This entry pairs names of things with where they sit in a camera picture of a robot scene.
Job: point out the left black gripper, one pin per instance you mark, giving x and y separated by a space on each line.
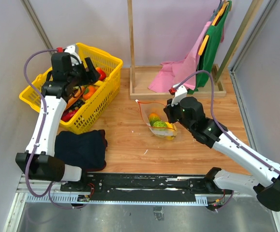
90 77

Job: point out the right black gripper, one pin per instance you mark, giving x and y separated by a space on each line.
169 110

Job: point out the yellow banana bunch toy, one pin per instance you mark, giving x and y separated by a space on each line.
172 130

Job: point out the green custard apple toy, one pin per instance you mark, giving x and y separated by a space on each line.
160 126

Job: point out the clear zip top bag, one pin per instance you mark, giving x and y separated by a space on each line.
146 108

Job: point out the orange fruit toy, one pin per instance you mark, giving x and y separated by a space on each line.
153 117

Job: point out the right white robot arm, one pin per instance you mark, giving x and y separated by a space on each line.
264 179

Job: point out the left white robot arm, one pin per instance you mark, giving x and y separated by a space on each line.
38 162

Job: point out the orange bell pepper toy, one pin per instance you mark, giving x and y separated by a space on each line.
89 91

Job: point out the orange carrot toy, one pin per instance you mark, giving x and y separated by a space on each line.
78 95

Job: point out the black grape bunch toy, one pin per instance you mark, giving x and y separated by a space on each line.
77 104

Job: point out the red bell pepper toy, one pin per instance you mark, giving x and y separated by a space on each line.
101 73

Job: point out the yellow plastic shopping basket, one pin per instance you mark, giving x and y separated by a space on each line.
87 114

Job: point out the red chili pepper toy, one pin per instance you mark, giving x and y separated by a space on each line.
67 116

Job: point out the pink garment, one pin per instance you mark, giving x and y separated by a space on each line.
174 72

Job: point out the wooden clothes rack base tray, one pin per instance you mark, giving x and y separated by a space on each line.
142 76

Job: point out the green garment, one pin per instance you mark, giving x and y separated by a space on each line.
213 38

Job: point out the dark navy folded cloth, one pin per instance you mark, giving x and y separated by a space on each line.
86 150

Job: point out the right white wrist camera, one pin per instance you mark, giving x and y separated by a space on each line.
179 92

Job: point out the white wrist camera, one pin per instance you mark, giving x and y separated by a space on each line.
73 50
179 92

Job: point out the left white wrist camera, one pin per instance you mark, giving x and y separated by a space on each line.
73 50

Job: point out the left wooden rack post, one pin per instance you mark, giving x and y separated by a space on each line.
131 36

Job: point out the wooden rack post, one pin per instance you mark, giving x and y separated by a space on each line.
239 36
131 36

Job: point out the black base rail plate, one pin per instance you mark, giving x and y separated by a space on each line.
144 188

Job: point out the right wooden rack post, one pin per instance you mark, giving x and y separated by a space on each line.
239 36

